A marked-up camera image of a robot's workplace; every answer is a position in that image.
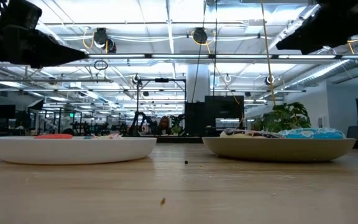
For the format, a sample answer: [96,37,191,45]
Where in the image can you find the small red iced donut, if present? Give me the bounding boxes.
[34,133,74,140]

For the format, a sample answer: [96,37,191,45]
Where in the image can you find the small white iced donut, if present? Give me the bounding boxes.
[92,133,124,140]

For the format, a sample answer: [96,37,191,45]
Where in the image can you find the small background plant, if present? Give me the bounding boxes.
[170,114,185,135]

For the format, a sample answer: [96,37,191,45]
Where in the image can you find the large chocolate iced donut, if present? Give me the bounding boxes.
[219,128,284,139]

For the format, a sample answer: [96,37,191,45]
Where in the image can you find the green potted plant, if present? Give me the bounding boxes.
[251,101,312,134]

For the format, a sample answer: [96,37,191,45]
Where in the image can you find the large blue iced donut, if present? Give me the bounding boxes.
[277,127,347,140]

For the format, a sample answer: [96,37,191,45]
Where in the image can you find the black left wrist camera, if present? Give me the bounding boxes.
[0,0,43,30]

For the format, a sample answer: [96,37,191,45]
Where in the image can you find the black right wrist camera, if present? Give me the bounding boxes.
[316,0,358,19]

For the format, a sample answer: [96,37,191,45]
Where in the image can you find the white ceramic plate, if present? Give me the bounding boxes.
[0,136,158,166]

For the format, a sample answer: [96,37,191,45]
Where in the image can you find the black ceiling cable reel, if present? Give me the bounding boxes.
[92,27,117,53]
[192,27,209,45]

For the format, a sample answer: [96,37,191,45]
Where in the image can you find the grey ceramic plate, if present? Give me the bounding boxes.
[201,136,357,163]

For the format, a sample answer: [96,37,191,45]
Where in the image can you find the yellow hanging cable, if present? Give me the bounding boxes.
[260,0,277,107]

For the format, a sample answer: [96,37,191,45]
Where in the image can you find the black overhead rig frame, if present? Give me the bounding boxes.
[136,78,187,138]

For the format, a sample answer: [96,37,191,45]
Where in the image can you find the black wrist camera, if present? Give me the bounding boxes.
[0,0,43,30]
[316,0,358,19]

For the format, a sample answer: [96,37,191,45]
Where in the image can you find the person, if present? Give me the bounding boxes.
[158,115,173,136]

